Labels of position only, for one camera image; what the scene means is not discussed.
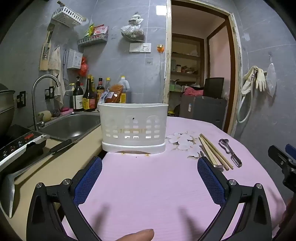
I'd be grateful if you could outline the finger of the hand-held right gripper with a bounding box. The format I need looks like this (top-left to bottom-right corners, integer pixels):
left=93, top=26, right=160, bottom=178
left=268, top=145, right=290, bottom=173
left=285, top=144, right=296, bottom=163

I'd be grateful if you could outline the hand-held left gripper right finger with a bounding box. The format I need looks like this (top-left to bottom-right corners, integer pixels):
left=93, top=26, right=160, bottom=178
left=197, top=157, right=273, bottom=241

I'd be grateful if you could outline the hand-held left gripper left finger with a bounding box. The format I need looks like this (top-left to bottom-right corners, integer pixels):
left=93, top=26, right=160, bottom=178
left=26, top=157, right=102, bottom=241

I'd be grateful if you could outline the wooden chopstick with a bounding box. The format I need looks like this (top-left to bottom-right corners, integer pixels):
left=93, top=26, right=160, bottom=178
left=199, top=136, right=229, bottom=171
left=200, top=133, right=234, bottom=169
left=198, top=139, right=220, bottom=167

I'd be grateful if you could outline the metal peeler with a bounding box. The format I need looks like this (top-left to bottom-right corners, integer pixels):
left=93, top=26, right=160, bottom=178
left=219, top=138, right=243, bottom=168

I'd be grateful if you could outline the white plastic utensil holder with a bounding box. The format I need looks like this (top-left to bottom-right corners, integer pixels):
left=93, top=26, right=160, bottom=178
left=98, top=103, right=169, bottom=155

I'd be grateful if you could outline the steel sink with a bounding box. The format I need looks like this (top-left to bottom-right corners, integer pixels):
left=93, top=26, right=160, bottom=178
left=38, top=112, right=101, bottom=142

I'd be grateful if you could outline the pink floral tablecloth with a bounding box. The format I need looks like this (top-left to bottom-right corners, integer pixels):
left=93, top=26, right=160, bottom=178
left=62, top=116, right=287, bottom=241

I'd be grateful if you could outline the grey cabinet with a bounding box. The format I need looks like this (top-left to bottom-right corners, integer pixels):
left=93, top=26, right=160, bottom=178
left=179, top=95, right=228, bottom=131

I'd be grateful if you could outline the clear plastic bag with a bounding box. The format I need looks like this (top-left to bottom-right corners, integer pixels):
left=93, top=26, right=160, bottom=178
left=266, top=54, right=277, bottom=98

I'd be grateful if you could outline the cream rubber glove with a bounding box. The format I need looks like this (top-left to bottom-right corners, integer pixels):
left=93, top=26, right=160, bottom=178
left=241, top=65, right=258, bottom=94
left=255, top=68, right=268, bottom=92

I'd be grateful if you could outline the round loofah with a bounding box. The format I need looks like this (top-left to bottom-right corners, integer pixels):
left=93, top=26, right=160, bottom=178
left=38, top=110, right=51, bottom=122

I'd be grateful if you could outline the tall soy sauce bottle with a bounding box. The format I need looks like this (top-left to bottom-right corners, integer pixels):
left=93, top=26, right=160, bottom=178
left=83, top=74, right=97, bottom=111

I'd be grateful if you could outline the induction cooker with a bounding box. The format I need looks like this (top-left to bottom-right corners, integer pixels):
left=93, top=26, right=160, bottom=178
left=0, top=124, right=50, bottom=172

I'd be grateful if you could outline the dark pump bottle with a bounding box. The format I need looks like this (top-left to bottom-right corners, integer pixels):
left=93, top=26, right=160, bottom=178
left=72, top=76, right=84, bottom=111

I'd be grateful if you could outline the clear food packet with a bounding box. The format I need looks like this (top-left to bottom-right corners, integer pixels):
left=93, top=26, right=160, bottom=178
left=98, top=91, right=116, bottom=105

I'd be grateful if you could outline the orange packet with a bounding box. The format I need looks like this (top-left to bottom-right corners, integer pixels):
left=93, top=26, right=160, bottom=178
left=108, top=84, right=124, bottom=104

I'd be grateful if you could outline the red neck sauce bottle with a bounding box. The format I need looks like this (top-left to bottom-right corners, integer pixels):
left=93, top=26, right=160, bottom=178
left=96, top=77, right=105, bottom=103

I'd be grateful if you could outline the red cloth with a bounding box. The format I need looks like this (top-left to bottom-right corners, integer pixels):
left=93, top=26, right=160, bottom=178
left=183, top=87, right=204, bottom=96

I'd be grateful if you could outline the black monitor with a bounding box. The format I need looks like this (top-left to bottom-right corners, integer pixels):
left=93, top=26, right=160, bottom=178
left=203, top=77, right=225, bottom=98

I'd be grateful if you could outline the chrome faucet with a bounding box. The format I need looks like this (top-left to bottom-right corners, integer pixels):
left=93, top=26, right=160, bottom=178
left=32, top=75, right=61, bottom=131

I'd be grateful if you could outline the oil jug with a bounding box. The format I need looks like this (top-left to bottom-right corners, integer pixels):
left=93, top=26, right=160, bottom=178
left=118, top=76, right=132, bottom=104

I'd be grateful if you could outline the metal pot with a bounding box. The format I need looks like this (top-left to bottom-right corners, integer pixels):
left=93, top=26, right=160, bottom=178
left=0, top=83, right=16, bottom=138

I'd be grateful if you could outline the red plastic bag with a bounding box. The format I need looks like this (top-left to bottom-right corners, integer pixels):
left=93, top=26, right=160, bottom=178
left=79, top=57, right=89, bottom=77

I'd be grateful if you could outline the stained dish cloth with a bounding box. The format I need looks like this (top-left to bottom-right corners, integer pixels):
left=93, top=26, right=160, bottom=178
left=48, top=46, right=66, bottom=108

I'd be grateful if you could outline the wooden shelf unit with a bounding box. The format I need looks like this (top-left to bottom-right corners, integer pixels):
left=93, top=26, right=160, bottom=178
left=170, top=34, right=205, bottom=93

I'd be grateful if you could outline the yellow green packet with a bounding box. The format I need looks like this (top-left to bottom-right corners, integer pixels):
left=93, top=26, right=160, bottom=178
left=84, top=23, right=94, bottom=38

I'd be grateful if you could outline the red packet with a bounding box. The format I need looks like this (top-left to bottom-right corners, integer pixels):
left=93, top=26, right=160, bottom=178
left=92, top=25, right=109, bottom=36

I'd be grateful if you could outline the plastic bag of dried goods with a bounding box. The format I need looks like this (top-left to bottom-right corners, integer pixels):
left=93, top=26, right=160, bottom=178
left=120, top=14, right=146, bottom=42

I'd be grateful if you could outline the kitchen knife, black handle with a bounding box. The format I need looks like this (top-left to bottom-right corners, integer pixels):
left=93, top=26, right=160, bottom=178
left=1, top=138, right=73, bottom=219

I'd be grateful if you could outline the white hose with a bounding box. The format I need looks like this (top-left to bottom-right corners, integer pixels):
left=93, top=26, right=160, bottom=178
left=237, top=70, right=256, bottom=123

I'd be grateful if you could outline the wooden door frame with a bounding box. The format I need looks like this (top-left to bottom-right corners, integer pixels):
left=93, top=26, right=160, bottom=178
left=163, top=0, right=242, bottom=138

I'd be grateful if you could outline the white wall box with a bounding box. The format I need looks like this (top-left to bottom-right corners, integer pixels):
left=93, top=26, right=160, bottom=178
left=67, top=49, right=83, bottom=70

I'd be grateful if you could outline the grey wall shelf basket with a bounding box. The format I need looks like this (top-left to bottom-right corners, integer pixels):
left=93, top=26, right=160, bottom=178
left=77, top=34, right=109, bottom=47

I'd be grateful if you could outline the white wall basket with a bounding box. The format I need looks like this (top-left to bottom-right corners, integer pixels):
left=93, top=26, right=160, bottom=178
left=51, top=6, right=84, bottom=27

